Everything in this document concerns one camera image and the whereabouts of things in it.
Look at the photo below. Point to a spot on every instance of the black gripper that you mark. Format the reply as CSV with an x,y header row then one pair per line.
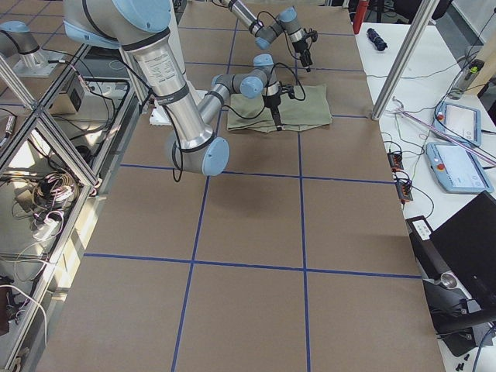
x,y
302,50
272,101

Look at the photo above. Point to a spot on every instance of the sage green t-shirt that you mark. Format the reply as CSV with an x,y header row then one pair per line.
x,y
296,115

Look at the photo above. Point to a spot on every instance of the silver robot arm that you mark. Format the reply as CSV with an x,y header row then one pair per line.
x,y
267,27
142,28

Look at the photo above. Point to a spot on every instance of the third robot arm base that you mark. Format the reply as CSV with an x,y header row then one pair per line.
x,y
17,39

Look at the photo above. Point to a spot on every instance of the folded dark blue umbrella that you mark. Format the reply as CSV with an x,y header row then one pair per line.
x,y
376,40

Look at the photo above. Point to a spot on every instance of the red cylinder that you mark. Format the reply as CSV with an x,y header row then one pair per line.
x,y
361,10

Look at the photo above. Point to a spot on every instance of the orange black connector module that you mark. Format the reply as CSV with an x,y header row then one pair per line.
x,y
395,161

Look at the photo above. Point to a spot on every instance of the upper blue teach pendant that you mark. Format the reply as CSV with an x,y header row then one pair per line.
x,y
459,122

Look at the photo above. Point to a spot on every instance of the blue teach pendant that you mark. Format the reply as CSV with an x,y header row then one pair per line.
x,y
459,122
457,170

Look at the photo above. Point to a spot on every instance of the lower blue teach pendant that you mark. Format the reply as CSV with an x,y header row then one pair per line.
x,y
457,170

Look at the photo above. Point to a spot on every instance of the brown box on shelf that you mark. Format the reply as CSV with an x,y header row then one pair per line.
x,y
69,99

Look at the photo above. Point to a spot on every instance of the black laptop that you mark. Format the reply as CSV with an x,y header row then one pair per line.
x,y
463,245

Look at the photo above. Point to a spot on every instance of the aluminium frame post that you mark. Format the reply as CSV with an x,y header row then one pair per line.
x,y
412,38

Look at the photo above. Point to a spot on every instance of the aluminium frame rack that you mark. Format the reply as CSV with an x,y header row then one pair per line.
x,y
53,168

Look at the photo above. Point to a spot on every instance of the black camera stand base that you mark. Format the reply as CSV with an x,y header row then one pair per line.
x,y
460,322

